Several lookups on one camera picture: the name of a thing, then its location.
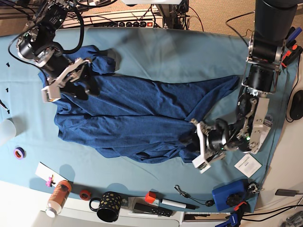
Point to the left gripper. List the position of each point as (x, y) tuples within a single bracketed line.
[(215, 139)]

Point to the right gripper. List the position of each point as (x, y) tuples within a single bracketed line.
[(61, 71)]

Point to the dark blue t-shirt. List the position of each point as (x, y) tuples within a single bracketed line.
[(133, 117)]

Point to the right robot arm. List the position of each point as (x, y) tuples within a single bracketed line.
[(36, 47)]

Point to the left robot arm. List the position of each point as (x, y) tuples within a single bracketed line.
[(272, 22)]

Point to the white paper card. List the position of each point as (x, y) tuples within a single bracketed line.
[(248, 165)]

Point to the white black marker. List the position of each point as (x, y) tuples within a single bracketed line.
[(178, 204)]

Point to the blue box with knob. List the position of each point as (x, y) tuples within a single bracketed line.
[(230, 195)]

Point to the red cube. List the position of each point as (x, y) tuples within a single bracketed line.
[(150, 197)]

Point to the black remote control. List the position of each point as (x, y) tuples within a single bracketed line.
[(153, 210)]

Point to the clear blister pack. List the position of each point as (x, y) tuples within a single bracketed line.
[(267, 123)]

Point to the blue orange bottom clamp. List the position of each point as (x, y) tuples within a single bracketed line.
[(234, 220)]

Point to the translucent plastic cup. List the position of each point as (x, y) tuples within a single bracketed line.
[(7, 131)]

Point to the teal table cloth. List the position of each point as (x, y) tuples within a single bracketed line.
[(159, 54)]

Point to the purple tape roll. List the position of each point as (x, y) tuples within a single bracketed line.
[(19, 153)]

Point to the white paper strip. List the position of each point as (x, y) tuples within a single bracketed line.
[(48, 174)]

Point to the black adapter block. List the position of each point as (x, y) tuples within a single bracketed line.
[(286, 192)]

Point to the black mug yellow dots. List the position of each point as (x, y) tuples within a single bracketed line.
[(108, 208)]

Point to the pink small clip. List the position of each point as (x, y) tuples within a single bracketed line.
[(50, 182)]

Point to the orange plastic bottle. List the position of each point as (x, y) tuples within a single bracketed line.
[(58, 199)]

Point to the black computer mouse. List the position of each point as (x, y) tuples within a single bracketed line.
[(296, 111)]

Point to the red tape roll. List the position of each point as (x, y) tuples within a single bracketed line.
[(85, 195)]

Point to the orange black bar clamp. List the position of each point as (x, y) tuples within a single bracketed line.
[(294, 52)]

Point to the blue spring clamp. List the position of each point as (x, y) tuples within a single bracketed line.
[(294, 32)]

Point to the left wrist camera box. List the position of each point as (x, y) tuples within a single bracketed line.
[(201, 164)]

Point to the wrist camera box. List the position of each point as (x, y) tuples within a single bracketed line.
[(50, 93), (201, 164)]

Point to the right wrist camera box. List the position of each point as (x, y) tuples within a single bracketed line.
[(50, 93)]

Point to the carabiner with black lanyard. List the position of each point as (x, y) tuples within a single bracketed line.
[(207, 203)]

